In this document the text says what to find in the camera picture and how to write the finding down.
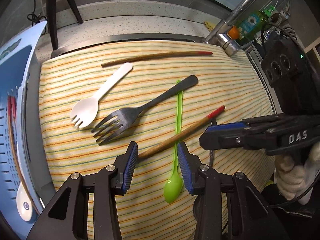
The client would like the steel fork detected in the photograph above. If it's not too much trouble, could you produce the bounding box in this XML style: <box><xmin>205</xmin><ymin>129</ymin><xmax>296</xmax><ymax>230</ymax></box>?
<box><xmin>91</xmin><ymin>75</ymin><xmax>199</xmax><ymax>146</ymax></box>

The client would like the white ceramic spoon with logo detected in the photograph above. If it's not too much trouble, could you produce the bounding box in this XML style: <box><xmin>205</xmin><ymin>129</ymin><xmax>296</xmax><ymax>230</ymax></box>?
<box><xmin>15</xmin><ymin>139</ymin><xmax>33</xmax><ymax>222</ymax></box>

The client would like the green plastic spoon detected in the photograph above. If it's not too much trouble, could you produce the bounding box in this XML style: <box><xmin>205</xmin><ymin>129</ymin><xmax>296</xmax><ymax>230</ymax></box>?
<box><xmin>163</xmin><ymin>80</ymin><xmax>185</xmax><ymax>204</ymax></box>

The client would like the green dish soap bottle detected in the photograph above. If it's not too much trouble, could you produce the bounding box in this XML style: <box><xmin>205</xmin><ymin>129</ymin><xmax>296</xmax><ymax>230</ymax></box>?
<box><xmin>236</xmin><ymin>5</ymin><xmax>275</xmax><ymax>44</ymax></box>

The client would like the lone red-tipped wooden chopstick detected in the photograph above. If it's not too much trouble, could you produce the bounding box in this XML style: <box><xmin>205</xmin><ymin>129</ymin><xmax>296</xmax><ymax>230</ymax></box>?
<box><xmin>101</xmin><ymin>51</ymin><xmax>213</xmax><ymax>68</ymax></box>

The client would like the white gloved right hand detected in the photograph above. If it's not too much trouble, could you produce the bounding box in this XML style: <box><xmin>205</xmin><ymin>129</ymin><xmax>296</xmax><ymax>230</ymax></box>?
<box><xmin>274</xmin><ymin>142</ymin><xmax>319</xmax><ymax>200</ymax></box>

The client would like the white plastic spork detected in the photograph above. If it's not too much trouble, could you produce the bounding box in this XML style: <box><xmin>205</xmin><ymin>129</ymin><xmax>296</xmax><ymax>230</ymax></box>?
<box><xmin>70</xmin><ymin>62</ymin><xmax>133</xmax><ymax>128</ymax></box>

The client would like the blue plastic drainer basket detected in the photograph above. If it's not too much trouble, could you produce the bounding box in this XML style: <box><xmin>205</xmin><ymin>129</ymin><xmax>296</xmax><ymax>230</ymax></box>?
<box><xmin>1</xmin><ymin>21</ymin><xmax>47</xmax><ymax>239</ymax></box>

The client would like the black camera box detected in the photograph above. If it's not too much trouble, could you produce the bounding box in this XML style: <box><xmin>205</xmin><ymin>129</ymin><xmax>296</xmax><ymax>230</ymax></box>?
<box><xmin>261</xmin><ymin>35</ymin><xmax>319</xmax><ymax>115</ymax></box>

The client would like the steel spoon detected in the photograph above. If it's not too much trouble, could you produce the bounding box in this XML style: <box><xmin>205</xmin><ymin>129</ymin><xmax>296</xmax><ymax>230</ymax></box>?
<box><xmin>209</xmin><ymin>119</ymin><xmax>217</xmax><ymax>167</ymax></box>

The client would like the striped yellow cloth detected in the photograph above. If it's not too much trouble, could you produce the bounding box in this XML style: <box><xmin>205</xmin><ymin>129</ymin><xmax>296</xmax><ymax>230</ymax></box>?
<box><xmin>37</xmin><ymin>39</ymin><xmax>276</xmax><ymax>240</ymax></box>

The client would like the orange fruit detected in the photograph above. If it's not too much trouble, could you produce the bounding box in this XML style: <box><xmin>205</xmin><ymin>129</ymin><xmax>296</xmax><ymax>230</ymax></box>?
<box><xmin>227</xmin><ymin>26</ymin><xmax>240</xmax><ymax>40</ymax></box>

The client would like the yellow sponge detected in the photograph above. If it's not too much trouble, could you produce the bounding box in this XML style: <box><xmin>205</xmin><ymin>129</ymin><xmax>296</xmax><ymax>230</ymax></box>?
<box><xmin>204</xmin><ymin>21</ymin><xmax>216</xmax><ymax>31</ymax></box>

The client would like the chrome faucet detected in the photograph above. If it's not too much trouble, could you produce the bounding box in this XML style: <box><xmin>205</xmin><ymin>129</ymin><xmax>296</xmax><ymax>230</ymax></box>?
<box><xmin>203</xmin><ymin>0</ymin><xmax>291</xmax><ymax>56</ymax></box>

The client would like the black cable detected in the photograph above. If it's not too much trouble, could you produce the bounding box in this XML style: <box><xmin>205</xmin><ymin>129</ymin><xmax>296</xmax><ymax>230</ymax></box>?
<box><xmin>26</xmin><ymin>0</ymin><xmax>48</xmax><ymax>27</ymax></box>

